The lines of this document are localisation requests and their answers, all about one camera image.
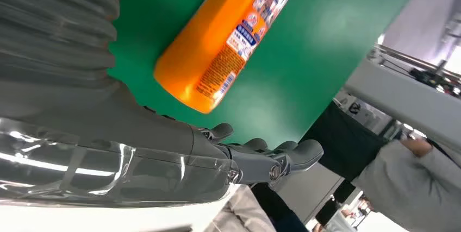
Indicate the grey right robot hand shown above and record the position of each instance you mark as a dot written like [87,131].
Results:
[108,133]

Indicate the white desk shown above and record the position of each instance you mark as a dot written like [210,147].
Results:
[108,219]

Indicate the green table mat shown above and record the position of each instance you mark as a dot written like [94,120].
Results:
[306,43]

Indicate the standing person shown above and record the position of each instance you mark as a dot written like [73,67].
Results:
[342,140]

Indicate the white machine base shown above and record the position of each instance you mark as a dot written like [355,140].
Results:
[396,97]

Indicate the seated person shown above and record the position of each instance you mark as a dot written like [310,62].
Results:
[403,187]

